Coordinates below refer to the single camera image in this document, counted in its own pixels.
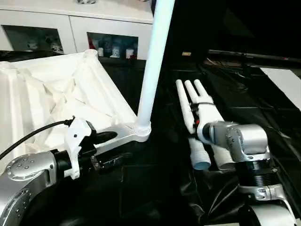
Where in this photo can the white mug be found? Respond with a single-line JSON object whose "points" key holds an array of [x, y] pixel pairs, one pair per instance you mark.
{"points": [[129, 53], [100, 51]]}

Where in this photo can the white cabinet with glass doors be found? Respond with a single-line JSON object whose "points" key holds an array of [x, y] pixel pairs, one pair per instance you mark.
{"points": [[70, 18]]}

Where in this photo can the black work mat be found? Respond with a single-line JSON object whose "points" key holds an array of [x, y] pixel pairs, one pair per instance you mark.
{"points": [[258, 113]]}

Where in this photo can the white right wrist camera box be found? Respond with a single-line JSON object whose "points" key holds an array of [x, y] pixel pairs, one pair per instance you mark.
{"points": [[209, 113]]}

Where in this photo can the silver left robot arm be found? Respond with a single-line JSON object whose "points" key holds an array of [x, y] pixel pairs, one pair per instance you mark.
{"points": [[28, 169]]}

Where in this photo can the white flat board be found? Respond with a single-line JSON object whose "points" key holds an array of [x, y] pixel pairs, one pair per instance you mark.
{"points": [[287, 82]]}

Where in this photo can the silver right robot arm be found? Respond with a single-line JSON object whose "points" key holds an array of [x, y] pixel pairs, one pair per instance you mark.
{"points": [[247, 139]]}

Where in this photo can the black metal rod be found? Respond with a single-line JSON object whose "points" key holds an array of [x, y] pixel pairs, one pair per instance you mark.
{"points": [[258, 56]]}

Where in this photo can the white plastic table top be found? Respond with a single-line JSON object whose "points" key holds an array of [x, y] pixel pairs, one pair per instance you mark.
{"points": [[47, 94]]}

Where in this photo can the black case with yellow label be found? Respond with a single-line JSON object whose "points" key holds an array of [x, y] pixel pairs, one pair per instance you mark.
{"points": [[188, 28]]}

